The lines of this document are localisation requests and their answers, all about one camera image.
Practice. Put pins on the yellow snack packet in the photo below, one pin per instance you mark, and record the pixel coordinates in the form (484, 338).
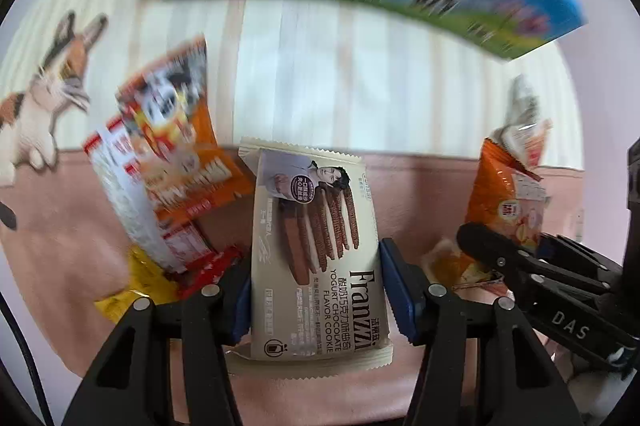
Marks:
(135, 288)

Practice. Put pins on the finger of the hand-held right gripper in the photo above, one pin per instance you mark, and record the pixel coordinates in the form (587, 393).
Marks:
(565, 318)
(580, 268)

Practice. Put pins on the cream chocolate cookie packet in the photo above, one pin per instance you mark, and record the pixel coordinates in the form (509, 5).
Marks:
(320, 256)

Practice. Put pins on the small cream pastry packet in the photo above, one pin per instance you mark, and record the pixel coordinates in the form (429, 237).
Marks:
(460, 268)

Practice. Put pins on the orange chip bag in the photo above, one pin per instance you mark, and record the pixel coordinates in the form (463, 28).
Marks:
(505, 186)

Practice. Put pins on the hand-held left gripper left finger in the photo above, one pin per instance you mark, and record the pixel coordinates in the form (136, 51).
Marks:
(242, 306)

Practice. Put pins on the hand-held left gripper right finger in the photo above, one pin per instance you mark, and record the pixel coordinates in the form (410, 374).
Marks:
(396, 286)

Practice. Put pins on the red snack packet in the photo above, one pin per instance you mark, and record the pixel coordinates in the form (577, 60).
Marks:
(210, 271)

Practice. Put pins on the orange white snack bag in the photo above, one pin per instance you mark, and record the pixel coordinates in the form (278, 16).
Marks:
(170, 156)

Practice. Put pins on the printed cat blanket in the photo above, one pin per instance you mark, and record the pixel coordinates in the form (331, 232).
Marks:
(325, 71)

